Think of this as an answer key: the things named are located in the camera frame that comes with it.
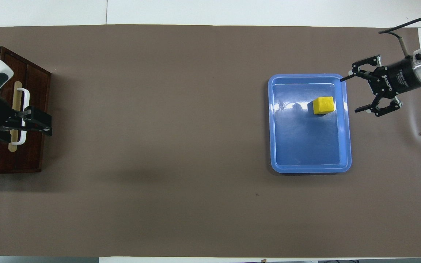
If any blue plastic tray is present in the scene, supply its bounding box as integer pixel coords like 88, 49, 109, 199
268, 74, 352, 174

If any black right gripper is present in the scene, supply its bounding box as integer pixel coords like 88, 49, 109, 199
340, 54, 421, 118

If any white drawer handle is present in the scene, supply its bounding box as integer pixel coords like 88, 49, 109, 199
16, 88, 30, 145

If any brown table mat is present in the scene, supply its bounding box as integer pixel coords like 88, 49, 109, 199
0, 24, 421, 258

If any dark wooden drawer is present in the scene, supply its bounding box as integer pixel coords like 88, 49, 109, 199
0, 49, 52, 157

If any dark wooden drawer cabinet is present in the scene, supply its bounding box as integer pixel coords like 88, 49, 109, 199
0, 46, 52, 174

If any yellow cube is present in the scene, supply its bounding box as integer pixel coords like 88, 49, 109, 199
308, 96, 335, 115

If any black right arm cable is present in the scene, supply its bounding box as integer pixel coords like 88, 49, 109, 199
379, 14, 421, 57

